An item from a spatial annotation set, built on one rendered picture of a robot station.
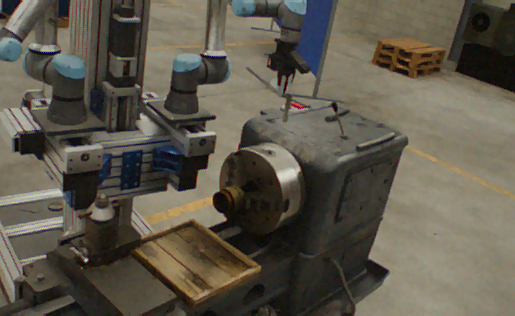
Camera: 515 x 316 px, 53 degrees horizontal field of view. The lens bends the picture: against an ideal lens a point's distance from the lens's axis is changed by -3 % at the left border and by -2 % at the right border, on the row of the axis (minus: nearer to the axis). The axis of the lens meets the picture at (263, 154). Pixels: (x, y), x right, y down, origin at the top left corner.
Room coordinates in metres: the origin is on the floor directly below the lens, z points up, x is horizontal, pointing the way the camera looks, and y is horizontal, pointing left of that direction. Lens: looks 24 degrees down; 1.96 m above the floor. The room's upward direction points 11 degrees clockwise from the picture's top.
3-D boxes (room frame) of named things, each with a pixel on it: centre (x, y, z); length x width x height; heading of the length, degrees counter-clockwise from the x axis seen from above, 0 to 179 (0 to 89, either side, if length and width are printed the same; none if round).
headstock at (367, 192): (2.02, -0.24, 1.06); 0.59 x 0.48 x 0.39; 142
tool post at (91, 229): (1.27, 0.42, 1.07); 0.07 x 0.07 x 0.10; 52
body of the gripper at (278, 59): (1.93, 0.00, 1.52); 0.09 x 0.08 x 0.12; 53
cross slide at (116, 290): (1.23, 0.38, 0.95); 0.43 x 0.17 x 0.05; 52
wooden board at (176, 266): (1.47, 0.17, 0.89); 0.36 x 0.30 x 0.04; 52
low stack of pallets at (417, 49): (9.57, -2.26, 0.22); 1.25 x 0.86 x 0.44; 143
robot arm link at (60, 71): (1.81, 0.76, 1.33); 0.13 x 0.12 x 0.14; 63
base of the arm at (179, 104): (2.13, 0.39, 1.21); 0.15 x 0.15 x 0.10
